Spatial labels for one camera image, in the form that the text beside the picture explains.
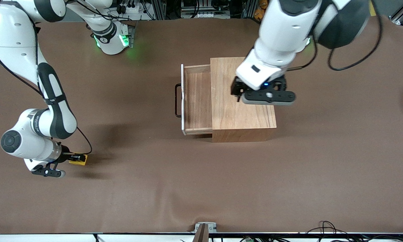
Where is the brown wooden bar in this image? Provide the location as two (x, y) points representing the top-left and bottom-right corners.
(193, 224), (209, 242)

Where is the grey metal clamp bracket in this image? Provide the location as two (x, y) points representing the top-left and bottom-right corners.
(195, 222), (218, 233)

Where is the white power strip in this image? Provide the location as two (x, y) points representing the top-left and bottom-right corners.
(116, 3), (149, 16)

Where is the yellow block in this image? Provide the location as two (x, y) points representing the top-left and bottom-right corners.
(69, 154), (88, 166)

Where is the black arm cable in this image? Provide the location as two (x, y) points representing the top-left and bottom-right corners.
(0, 30), (93, 156)
(286, 0), (384, 72)

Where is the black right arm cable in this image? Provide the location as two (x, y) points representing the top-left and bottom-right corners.
(0, 30), (93, 156)

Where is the orange snack bag pile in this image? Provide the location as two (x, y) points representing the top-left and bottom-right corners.
(254, 0), (268, 19)

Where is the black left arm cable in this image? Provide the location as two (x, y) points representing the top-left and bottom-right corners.
(286, 0), (384, 72)

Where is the black metal drawer handle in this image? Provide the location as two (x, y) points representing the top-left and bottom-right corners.
(175, 83), (183, 118)

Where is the wooden drawer cabinet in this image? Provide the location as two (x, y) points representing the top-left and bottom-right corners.
(210, 56), (277, 143)

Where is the black cable bundle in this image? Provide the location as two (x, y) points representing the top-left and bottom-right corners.
(306, 221), (403, 242)

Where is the wooden drawer with white front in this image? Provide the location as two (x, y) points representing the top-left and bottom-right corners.
(181, 64), (213, 136)

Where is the brown table cover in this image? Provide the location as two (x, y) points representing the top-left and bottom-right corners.
(0, 17), (403, 234)

